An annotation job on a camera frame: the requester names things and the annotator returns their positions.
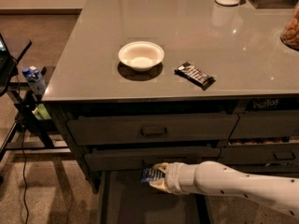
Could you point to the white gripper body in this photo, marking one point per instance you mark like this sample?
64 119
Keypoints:
172 177

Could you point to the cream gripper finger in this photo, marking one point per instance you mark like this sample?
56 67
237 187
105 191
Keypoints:
161 166
159 184

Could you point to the blue rxbar blueberry bar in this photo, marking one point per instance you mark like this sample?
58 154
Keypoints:
150 174

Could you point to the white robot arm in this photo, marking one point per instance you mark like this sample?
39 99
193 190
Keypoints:
215 179

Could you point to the top left drawer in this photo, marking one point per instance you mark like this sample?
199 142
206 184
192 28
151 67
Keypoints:
151 128

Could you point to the open bottom left drawer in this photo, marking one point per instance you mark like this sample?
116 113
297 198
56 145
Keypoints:
123 199

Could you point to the middle left drawer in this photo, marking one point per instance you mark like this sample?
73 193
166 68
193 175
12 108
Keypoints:
136 158

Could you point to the middle right drawer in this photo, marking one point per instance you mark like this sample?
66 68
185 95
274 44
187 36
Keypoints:
259 154

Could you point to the top right drawer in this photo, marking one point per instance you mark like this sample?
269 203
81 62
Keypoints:
264 124

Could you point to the dark wrapped snack bar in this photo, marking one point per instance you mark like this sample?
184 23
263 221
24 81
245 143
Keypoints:
195 75

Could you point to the white paper bowl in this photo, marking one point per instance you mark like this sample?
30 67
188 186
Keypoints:
141 56

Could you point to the green packet on cart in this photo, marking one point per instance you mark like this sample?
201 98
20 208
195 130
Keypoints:
41 112

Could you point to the black cart stand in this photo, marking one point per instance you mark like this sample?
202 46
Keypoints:
25 101

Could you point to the blue capped plastic bottle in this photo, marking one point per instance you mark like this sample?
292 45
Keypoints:
35 80

